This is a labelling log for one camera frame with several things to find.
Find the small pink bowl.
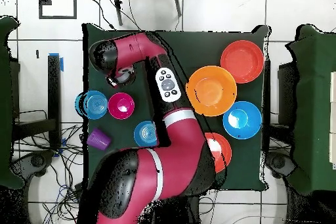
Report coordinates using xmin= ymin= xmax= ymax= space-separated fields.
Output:
xmin=108 ymin=92 xmax=136 ymax=120

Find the purple cup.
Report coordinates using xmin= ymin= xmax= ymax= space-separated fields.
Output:
xmin=86 ymin=127 xmax=112 ymax=152

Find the large yellow-orange bowl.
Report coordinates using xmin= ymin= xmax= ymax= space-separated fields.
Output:
xmin=185 ymin=65 xmax=238 ymax=118

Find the large orange bowl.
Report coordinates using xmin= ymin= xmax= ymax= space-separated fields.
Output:
xmin=220 ymin=39 xmax=264 ymax=85
xmin=204 ymin=132 xmax=233 ymax=174

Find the large blue bowl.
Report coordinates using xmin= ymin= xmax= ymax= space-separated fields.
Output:
xmin=222 ymin=101 xmax=263 ymax=140

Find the small blue bowl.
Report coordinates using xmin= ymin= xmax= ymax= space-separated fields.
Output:
xmin=133 ymin=120 xmax=159 ymax=148
xmin=74 ymin=90 xmax=109 ymax=120

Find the blue tape strip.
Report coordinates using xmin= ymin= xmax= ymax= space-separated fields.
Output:
xmin=48 ymin=52 xmax=64 ymax=72

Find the dark green table cloth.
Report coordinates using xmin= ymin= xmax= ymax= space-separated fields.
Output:
xmin=82 ymin=23 xmax=271 ymax=191

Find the black office chair base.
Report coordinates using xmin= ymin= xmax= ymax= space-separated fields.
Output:
xmin=11 ymin=150 xmax=54 ymax=179
xmin=264 ymin=151 xmax=297 ymax=180

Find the green cloth covered side table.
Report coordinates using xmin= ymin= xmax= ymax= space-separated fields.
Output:
xmin=0 ymin=15 xmax=24 ymax=189
xmin=285 ymin=24 xmax=336 ymax=196

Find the black power box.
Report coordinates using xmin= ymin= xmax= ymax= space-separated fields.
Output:
xmin=73 ymin=183 xmax=87 ymax=201

